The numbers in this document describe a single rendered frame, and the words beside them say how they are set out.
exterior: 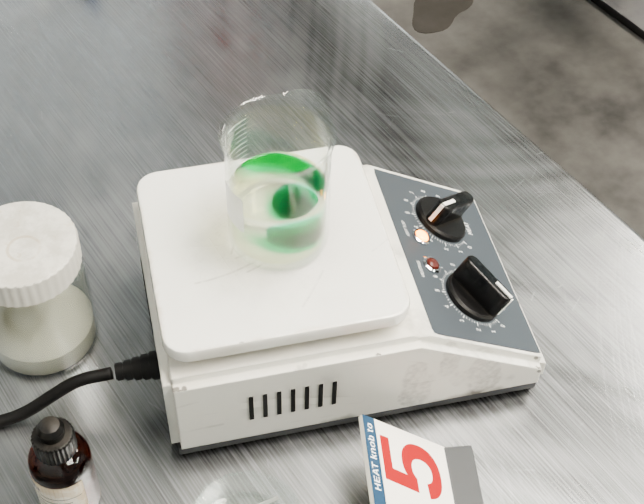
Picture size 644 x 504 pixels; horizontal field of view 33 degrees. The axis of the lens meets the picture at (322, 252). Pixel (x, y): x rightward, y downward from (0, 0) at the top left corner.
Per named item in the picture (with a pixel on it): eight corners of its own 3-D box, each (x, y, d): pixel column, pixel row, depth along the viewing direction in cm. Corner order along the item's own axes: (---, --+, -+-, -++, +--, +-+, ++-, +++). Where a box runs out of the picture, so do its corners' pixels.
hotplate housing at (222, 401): (466, 220, 68) (484, 124, 62) (541, 395, 60) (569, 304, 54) (105, 278, 65) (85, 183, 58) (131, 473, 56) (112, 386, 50)
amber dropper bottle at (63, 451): (59, 462, 57) (35, 386, 51) (112, 481, 56) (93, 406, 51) (30, 512, 55) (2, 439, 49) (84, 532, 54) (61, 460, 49)
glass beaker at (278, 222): (297, 298, 53) (298, 181, 47) (204, 254, 55) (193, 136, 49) (357, 219, 57) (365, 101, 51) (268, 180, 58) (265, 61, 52)
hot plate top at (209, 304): (353, 152, 61) (354, 140, 60) (415, 324, 53) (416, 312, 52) (134, 185, 59) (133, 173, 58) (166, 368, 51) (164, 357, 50)
